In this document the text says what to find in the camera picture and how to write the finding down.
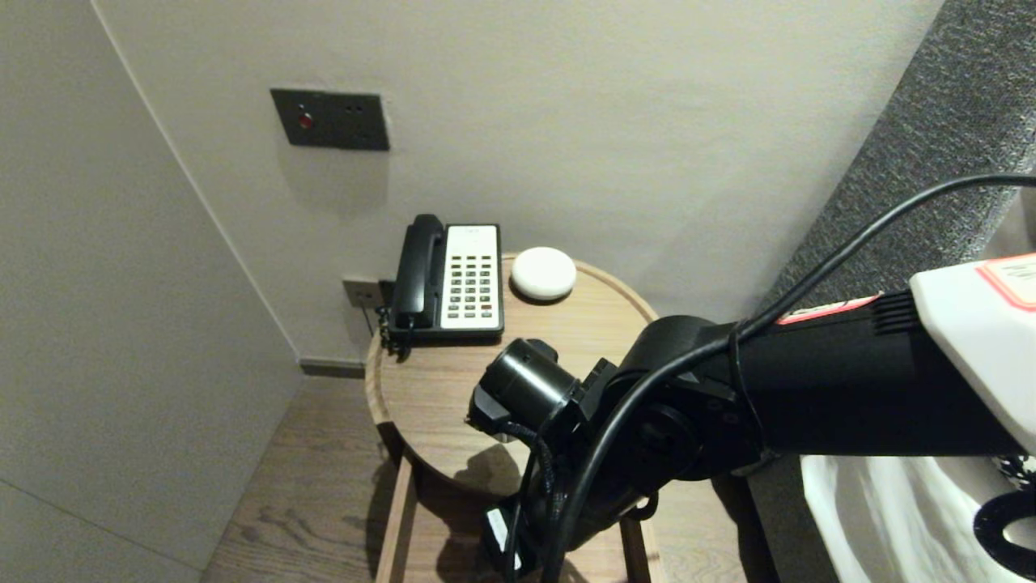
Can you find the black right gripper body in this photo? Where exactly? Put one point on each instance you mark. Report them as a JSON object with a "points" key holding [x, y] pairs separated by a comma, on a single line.
{"points": [[518, 538]]}

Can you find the round wooden side table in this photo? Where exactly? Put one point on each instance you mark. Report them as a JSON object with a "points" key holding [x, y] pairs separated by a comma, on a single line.
{"points": [[437, 405]]}

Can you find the flat white round puck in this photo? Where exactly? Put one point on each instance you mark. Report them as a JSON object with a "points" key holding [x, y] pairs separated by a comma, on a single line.
{"points": [[543, 274]]}

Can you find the black and white desk telephone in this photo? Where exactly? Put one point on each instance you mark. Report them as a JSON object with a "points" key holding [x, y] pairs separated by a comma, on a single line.
{"points": [[471, 275]]}

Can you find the black telephone handset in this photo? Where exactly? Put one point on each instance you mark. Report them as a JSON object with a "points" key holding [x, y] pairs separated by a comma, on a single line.
{"points": [[416, 267]]}

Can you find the white bed sheet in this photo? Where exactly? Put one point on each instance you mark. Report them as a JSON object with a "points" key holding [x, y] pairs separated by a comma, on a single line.
{"points": [[890, 518]]}

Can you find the grey fabric headboard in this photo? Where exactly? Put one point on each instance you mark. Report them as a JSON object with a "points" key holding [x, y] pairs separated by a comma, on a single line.
{"points": [[931, 121]]}

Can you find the beige wall data socket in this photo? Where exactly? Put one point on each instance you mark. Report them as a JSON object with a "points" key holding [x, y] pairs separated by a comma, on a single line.
{"points": [[360, 293]]}

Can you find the dark wall switch panel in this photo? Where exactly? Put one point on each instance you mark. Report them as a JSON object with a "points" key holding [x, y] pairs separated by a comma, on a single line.
{"points": [[329, 121]]}

